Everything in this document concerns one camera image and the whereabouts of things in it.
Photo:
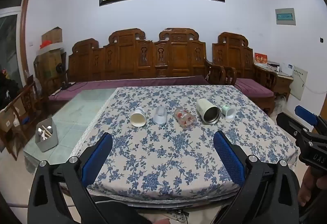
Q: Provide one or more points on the small wooden chair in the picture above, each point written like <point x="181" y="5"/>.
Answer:
<point x="24" y="104"/>

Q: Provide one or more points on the red box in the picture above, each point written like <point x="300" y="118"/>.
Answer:
<point x="260" y="58"/>

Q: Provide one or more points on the glass cup with red print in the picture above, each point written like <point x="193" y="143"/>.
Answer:
<point x="185" y="118"/>

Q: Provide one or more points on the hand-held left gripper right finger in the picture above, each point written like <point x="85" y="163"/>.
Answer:
<point x="230" y="160"/>

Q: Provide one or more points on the grey perforated metal plate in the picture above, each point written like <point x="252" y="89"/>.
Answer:
<point x="178" y="216"/>

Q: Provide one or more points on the short purple seat cushion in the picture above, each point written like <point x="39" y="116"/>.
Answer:
<point x="251" y="86"/>

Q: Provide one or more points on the grey utensil container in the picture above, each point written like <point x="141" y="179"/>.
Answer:
<point x="48" y="141"/>

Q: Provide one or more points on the long purple seat cushion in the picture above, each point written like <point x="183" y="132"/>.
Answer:
<point x="107" y="85"/>

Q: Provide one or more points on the wooden chopsticks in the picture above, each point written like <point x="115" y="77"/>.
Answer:
<point x="47" y="130"/>

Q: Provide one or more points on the clear plastic cup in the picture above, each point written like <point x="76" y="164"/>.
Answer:
<point x="160" y="115"/>

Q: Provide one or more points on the black fan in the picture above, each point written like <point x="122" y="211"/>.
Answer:
<point x="60" y="68"/>

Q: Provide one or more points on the wooden side table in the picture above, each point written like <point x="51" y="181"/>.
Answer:
<point x="281" y="83"/>

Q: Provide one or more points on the dark cloth pile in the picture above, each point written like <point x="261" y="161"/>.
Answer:
<point x="7" y="90"/>

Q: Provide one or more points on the person's right hand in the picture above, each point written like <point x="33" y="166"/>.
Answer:
<point x="306" y="188"/>

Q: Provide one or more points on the small cardboard box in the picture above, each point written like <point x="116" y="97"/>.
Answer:
<point x="53" y="35"/>

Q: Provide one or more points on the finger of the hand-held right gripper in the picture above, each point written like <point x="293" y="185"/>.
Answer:
<point x="305" y="113"/>

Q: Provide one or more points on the large cardboard box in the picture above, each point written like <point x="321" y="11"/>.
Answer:
<point x="49" y="64"/>

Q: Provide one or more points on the wooden door frame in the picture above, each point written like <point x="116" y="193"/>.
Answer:
<point x="24" y="35"/>

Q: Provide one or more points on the white electrical cabinet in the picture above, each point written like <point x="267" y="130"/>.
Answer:
<point x="299" y="82"/>

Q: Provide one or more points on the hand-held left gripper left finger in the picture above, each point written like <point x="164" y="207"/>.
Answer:
<point x="96" y="159"/>

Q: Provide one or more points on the carved wooden sofa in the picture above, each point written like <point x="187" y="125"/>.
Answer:
<point x="132" y="58"/>

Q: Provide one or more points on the carved wooden armchair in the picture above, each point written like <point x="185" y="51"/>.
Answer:
<point x="233" y="55"/>

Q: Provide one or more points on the small pale green cup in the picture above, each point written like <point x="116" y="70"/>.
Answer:
<point x="228" y="112"/>

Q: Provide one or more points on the wall panel box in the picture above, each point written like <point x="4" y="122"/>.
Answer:
<point x="285" y="16"/>

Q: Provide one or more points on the white paper cup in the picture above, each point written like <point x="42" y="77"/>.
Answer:
<point x="138" y="118"/>

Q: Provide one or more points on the green glass table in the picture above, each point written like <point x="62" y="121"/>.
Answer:
<point x="76" y="114"/>

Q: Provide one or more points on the cream steel tumbler cup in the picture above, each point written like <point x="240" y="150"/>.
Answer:
<point x="208" y="111"/>

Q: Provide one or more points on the blue floral tablecloth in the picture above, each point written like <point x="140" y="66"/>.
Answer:
<point x="166" y="157"/>

